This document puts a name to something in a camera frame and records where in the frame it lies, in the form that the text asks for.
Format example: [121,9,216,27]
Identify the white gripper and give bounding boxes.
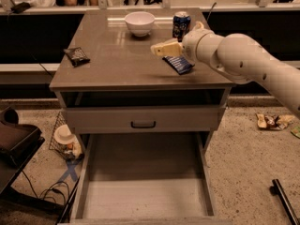
[150,22,223,64]

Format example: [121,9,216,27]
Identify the blue pepsi can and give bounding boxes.
[172,11,191,41]

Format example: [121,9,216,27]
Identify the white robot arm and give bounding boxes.
[151,22,300,117]

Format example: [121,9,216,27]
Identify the grey drawer cabinet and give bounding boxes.
[50,8,233,144]

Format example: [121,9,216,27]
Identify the open grey lower drawer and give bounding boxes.
[61,132,233,225]

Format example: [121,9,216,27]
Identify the blue snack bag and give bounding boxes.
[162,56,193,75]

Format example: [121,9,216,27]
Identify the white bowl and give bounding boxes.
[125,11,155,37]

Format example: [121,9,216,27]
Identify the black chip bag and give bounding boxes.
[64,47,90,67]

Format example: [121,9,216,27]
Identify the green packet on floor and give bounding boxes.
[291,126,300,139]

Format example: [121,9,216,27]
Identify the small black device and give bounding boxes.
[11,2,31,14]

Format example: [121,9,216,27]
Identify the black bar on floor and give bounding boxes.
[270,179,300,225]

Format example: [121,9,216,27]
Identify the closed grey drawer with handle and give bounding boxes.
[62,106,225,134]

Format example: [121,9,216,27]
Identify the wire basket with items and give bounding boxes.
[49,113,83,160]

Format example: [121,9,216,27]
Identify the black cable on floor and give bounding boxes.
[22,169,71,204]

